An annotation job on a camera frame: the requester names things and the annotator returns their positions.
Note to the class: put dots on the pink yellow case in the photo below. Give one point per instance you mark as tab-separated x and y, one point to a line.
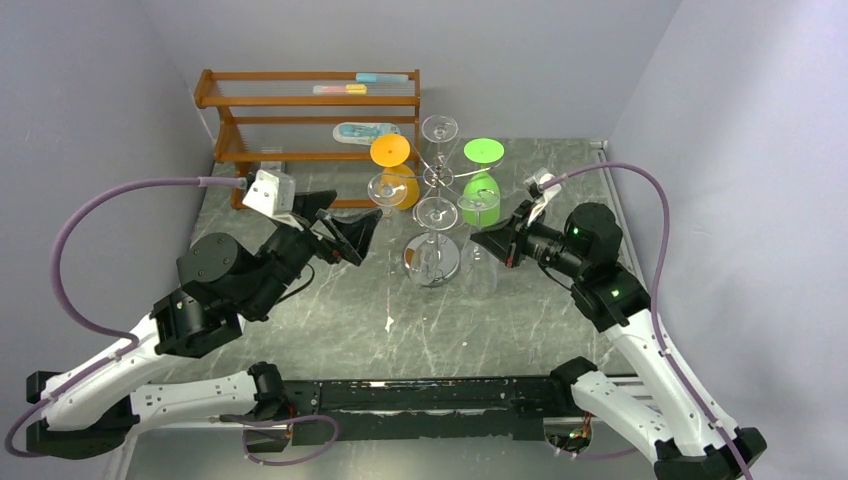
346	89

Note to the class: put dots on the blue toothbrush package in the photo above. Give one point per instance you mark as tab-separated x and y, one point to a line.
362	133

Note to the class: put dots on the clear wine glass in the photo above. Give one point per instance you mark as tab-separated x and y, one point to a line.
441	132
433	258
479	269
388	191

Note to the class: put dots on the clear wine glass front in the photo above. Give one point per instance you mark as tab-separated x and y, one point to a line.
441	132

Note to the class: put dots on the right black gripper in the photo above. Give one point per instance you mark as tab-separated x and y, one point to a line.
515	240

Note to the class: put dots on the orange wooden shelf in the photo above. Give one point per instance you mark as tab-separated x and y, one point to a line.
274	116

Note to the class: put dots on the blue case top shelf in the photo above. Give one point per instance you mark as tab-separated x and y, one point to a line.
381	78

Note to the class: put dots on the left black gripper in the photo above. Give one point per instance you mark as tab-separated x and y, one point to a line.
355	232

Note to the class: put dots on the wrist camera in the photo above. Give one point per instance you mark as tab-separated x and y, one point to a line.
541	195
271	193

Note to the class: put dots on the green plastic wine glass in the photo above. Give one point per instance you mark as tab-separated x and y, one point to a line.
481	199

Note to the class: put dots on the chrome wine glass rack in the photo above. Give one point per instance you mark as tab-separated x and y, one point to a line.
446	184

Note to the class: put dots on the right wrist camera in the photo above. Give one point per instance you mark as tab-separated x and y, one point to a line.
541	195

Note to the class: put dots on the small white box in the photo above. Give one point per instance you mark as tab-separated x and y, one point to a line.
277	167

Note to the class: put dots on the black base frame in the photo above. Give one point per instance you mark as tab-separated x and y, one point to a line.
312	412

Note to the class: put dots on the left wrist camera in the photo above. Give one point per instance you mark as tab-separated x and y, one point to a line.
271	193

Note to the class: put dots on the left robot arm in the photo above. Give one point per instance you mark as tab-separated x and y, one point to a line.
99	405

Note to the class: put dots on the orange plastic wine glass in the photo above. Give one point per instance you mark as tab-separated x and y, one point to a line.
391	152

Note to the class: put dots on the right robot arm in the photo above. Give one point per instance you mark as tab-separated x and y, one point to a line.
686	434

